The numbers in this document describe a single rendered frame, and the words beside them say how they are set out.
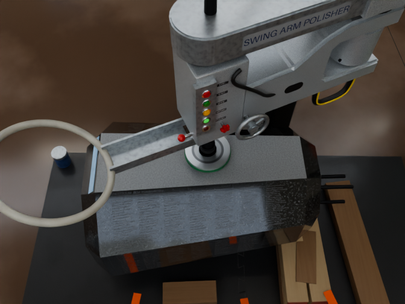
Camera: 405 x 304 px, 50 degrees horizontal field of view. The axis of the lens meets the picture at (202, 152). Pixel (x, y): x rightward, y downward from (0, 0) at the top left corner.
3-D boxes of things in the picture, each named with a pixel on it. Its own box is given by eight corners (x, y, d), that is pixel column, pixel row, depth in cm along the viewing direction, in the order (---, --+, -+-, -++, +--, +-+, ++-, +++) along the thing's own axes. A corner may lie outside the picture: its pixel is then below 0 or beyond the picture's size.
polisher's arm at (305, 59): (342, 58, 210) (376, -31, 168) (370, 92, 199) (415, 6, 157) (203, 109, 194) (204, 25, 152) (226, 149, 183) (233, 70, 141)
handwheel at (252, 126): (257, 116, 184) (261, 93, 171) (268, 134, 179) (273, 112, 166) (225, 128, 181) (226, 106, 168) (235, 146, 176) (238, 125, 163)
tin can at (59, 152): (74, 158, 299) (69, 148, 288) (65, 170, 294) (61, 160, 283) (61, 154, 301) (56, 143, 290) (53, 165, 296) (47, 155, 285)
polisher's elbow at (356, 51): (316, 46, 188) (326, 11, 171) (348, 29, 194) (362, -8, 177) (346, 74, 180) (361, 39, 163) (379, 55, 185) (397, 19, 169)
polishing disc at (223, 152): (233, 167, 200) (233, 166, 199) (187, 172, 199) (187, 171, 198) (226, 129, 211) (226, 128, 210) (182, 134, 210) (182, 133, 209)
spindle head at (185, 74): (250, 85, 196) (261, 5, 158) (273, 121, 186) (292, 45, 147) (176, 111, 188) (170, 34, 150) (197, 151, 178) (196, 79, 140)
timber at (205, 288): (164, 309, 248) (162, 304, 238) (164, 287, 254) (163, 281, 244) (216, 306, 248) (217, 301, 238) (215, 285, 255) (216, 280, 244)
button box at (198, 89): (212, 125, 169) (214, 76, 144) (215, 130, 167) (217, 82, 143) (193, 132, 167) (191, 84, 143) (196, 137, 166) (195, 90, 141)
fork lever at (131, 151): (245, 95, 198) (246, 87, 194) (266, 126, 189) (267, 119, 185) (99, 145, 182) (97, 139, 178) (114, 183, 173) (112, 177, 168)
